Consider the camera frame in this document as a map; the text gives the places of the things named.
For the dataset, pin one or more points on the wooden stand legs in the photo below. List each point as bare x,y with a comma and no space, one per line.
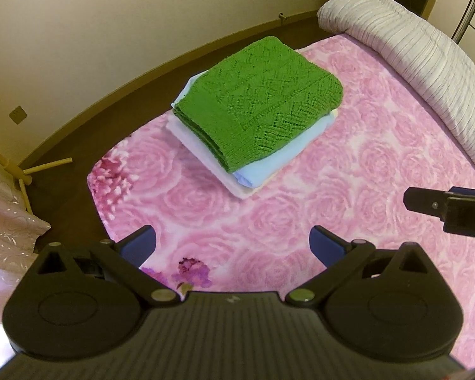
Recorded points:
24,176

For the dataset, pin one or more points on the pink floral bed blanket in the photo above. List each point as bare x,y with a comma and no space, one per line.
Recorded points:
350,180

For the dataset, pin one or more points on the grey ribbed duvet roll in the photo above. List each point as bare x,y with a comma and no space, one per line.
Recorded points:
434,66

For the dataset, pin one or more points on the pink embroidered curtain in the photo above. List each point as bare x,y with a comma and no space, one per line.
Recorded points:
19,231

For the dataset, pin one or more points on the green knitted vest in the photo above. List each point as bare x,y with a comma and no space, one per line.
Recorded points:
256,101

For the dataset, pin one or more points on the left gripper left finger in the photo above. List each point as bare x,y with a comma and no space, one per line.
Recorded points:
121,261

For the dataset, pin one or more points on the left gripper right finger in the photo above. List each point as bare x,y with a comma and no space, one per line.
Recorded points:
341,259

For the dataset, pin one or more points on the light blue folded garment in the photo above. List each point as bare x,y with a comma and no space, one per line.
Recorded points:
253,123

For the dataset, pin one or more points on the pale pink folded garment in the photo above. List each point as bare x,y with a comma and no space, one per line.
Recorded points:
210,158

